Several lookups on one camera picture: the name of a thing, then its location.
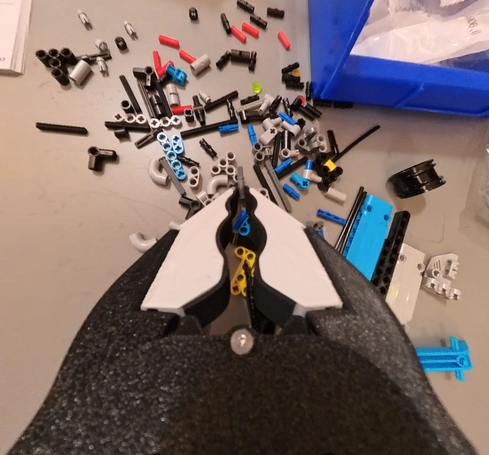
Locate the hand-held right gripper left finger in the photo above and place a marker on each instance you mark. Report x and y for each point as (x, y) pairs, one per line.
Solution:
(183, 264)

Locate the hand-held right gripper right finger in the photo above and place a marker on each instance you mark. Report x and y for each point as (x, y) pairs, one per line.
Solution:
(294, 264)

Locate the dark grey brick axle pin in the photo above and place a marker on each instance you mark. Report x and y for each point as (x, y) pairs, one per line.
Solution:
(240, 179)

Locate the pile of small brick pieces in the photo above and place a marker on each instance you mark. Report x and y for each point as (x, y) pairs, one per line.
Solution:
(169, 40)

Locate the grey desk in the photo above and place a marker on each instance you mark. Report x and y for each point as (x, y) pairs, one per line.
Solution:
(57, 202)

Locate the blue rectangular brick panel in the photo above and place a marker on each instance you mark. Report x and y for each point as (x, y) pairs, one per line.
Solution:
(370, 233)

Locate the long black brick beam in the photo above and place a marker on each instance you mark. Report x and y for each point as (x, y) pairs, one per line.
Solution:
(391, 252)

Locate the light blue brick connector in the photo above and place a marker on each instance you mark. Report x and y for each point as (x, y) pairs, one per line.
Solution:
(172, 156)

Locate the light grey rectangular brick panel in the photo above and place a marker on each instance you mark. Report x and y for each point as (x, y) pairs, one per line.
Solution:
(407, 286)

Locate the thin black flexible rod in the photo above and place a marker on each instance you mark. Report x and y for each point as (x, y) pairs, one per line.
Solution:
(358, 141)

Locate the grey wedge brick panel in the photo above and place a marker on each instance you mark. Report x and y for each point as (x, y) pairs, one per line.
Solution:
(441, 279)

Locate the black toy wheel rim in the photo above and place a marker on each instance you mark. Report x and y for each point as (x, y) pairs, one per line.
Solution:
(416, 179)

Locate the blue storage bin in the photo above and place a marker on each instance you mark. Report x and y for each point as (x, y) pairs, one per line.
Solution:
(336, 23)

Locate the open instruction booklet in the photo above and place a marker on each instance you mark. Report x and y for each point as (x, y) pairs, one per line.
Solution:
(13, 23)

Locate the long blue brick frame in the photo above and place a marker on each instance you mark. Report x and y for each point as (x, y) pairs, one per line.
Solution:
(439, 359)

